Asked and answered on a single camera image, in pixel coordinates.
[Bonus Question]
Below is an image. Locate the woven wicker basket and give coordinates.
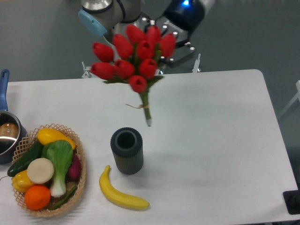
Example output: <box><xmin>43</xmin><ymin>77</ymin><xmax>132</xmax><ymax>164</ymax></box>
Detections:
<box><xmin>12</xmin><ymin>124</ymin><xmax>86</xmax><ymax>217</ymax></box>

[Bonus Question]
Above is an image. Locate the green bok choy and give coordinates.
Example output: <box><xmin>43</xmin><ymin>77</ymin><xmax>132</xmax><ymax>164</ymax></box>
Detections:
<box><xmin>42</xmin><ymin>140</ymin><xmax>73</xmax><ymax>197</ymax></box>

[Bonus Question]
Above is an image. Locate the black device at table edge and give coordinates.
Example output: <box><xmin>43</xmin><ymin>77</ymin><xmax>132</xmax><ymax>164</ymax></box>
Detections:
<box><xmin>283</xmin><ymin>190</ymin><xmax>300</xmax><ymax>215</ymax></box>

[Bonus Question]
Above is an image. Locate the yellow banana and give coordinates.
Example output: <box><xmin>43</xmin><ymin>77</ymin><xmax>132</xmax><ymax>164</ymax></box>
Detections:
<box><xmin>99</xmin><ymin>165</ymin><xmax>150</xmax><ymax>210</ymax></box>

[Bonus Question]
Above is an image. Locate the round beige bun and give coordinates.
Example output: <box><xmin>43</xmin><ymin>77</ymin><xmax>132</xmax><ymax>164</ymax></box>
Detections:
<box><xmin>27</xmin><ymin>158</ymin><xmax>54</xmax><ymax>184</ymax></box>

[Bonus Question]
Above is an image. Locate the red tulip bouquet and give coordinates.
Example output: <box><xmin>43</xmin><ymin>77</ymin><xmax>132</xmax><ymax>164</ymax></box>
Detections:
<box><xmin>90</xmin><ymin>24</ymin><xmax>176</xmax><ymax>126</ymax></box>

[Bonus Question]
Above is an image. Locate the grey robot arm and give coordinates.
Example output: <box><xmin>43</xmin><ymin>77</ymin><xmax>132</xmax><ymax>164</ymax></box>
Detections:
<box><xmin>78</xmin><ymin>0</ymin><xmax>215</xmax><ymax>68</ymax></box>

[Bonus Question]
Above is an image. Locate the orange fruit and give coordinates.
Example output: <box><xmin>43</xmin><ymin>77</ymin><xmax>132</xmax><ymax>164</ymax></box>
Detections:
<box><xmin>24</xmin><ymin>185</ymin><xmax>51</xmax><ymax>210</ymax></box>

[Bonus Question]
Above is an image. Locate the dark green cucumber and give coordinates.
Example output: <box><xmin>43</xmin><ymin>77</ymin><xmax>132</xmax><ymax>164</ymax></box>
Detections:
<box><xmin>7</xmin><ymin>140</ymin><xmax>44</xmax><ymax>177</ymax></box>

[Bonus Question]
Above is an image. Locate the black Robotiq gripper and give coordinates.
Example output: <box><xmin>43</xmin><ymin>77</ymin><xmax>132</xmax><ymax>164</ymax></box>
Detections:
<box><xmin>142</xmin><ymin>0</ymin><xmax>205</xmax><ymax>68</ymax></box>

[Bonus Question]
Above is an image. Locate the purple sweet potato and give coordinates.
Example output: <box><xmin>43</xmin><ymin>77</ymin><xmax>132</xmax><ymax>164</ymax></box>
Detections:
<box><xmin>67</xmin><ymin>154</ymin><xmax>82</xmax><ymax>180</ymax></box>

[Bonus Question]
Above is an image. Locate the yellow squash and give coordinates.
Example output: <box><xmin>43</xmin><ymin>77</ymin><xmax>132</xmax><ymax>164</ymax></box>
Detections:
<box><xmin>37</xmin><ymin>128</ymin><xmax>76</xmax><ymax>150</ymax></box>

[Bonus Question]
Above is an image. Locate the green bean pod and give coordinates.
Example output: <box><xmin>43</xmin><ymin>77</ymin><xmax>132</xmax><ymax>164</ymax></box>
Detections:
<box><xmin>49</xmin><ymin>186</ymin><xmax>77</xmax><ymax>210</ymax></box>

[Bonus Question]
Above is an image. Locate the yellow bell pepper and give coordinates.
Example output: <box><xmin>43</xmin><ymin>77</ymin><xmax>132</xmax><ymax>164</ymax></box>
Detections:
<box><xmin>12</xmin><ymin>170</ymin><xmax>35</xmax><ymax>193</ymax></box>

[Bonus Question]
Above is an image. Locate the dark grey ribbed vase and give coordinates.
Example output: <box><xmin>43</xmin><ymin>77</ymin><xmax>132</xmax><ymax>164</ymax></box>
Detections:
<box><xmin>110</xmin><ymin>127</ymin><xmax>144</xmax><ymax>175</ymax></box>

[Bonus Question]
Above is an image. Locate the white frame at right edge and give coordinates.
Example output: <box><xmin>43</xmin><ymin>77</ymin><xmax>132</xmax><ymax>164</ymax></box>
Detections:
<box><xmin>279</xmin><ymin>80</ymin><xmax>300</xmax><ymax>118</ymax></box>

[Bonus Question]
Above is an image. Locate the blue saucepan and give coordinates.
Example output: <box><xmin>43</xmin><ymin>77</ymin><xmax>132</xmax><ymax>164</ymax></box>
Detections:
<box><xmin>0</xmin><ymin>69</ymin><xmax>27</xmax><ymax>164</ymax></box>

